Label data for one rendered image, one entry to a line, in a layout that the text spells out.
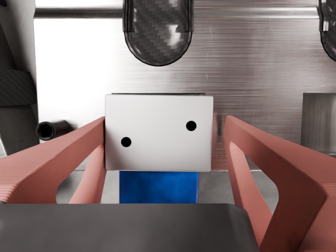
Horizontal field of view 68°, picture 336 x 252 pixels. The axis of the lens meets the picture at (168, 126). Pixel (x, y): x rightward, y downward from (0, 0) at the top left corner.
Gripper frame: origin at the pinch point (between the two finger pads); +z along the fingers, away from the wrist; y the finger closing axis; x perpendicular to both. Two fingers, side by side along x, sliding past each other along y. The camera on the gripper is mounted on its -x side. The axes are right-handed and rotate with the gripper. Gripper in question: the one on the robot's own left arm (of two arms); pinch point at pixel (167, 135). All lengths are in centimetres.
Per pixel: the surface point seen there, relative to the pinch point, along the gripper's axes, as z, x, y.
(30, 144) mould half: 6.4, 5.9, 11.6
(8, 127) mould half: 5.5, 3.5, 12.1
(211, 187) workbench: 6.1, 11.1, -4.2
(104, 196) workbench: 5.7, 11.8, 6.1
